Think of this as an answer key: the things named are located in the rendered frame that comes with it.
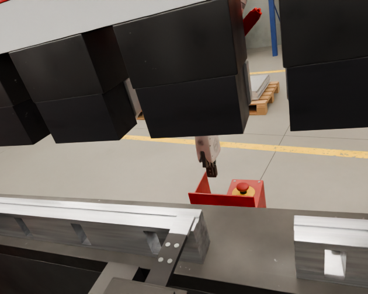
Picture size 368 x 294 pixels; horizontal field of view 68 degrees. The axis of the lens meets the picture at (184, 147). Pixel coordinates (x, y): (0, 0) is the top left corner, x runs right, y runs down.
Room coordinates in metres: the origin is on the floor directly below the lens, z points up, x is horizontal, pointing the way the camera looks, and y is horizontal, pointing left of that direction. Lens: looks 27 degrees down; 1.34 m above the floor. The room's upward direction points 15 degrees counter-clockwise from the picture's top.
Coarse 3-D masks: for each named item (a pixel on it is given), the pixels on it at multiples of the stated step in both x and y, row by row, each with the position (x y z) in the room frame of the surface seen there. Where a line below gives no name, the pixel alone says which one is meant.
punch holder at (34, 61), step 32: (96, 32) 0.44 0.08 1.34; (32, 64) 0.46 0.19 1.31; (64, 64) 0.43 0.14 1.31; (96, 64) 0.41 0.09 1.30; (32, 96) 0.47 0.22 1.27; (64, 96) 0.44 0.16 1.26; (96, 96) 0.41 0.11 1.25; (128, 96) 0.47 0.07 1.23; (64, 128) 0.46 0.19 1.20; (96, 128) 0.42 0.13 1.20; (128, 128) 0.44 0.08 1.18
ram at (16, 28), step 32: (0, 0) 0.46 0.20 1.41; (32, 0) 0.43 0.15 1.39; (64, 0) 0.41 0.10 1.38; (96, 0) 0.39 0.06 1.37; (128, 0) 0.37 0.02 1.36; (160, 0) 0.35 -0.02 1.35; (192, 0) 0.34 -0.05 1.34; (0, 32) 0.47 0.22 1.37; (32, 32) 0.44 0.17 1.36; (64, 32) 0.42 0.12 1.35
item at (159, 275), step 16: (176, 224) 0.37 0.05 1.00; (192, 224) 0.37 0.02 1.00; (176, 240) 0.34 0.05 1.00; (160, 256) 0.31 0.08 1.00; (176, 256) 0.30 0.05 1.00; (160, 272) 0.28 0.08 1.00; (112, 288) 0.25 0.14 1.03; (128, 288) 0.25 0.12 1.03; (144, 288) 0.24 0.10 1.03; (160, 288) 0.23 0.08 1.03
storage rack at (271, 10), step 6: (270, 0) 5.57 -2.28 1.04; (270, 6) 5.58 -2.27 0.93; (270, 12) 5.58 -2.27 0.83; (276, 12) 5.85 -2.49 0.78; (270, 18) 5.59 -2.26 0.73; (270, 24) 5.59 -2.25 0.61; (270, 30) 5.60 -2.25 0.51; (276, 36) 5.59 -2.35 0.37; (276, 42) 5.57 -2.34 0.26; (276, 48) 5.55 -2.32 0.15; (276, 54) 5.55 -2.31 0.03
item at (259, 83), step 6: (252, 78) 3.56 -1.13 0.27; (258, 78) 3.49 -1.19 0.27; (264, 78) 3.42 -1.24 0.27; (252, 84) 3.31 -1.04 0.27; (258, 84) 3.25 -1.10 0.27; (264, 84) 3.31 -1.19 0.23; (252, 90) 3.07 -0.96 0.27; (258, 90) 3.09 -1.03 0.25; (264, 90) 3.33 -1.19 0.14; (252, 96) 3.08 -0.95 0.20; (258, 96) 3.06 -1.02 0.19
